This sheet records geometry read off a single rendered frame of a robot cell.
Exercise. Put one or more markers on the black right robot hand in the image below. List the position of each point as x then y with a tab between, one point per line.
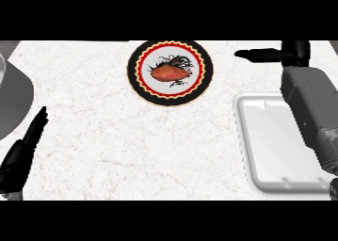
294	55

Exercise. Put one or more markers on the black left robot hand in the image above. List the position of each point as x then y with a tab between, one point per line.
15	163

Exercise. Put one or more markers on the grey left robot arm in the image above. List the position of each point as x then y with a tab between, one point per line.
14	196

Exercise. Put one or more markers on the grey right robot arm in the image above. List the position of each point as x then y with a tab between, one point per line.
315	109

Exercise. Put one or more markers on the orange-brown sweet potato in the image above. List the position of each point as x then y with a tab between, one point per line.
169	73

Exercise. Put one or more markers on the white rectangular plate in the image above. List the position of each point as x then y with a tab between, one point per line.
274	141

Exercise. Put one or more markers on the oval black-rimmed patterned tray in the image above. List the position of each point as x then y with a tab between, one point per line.
148	94

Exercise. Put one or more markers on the large grey round pot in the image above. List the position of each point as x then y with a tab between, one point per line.
10	103

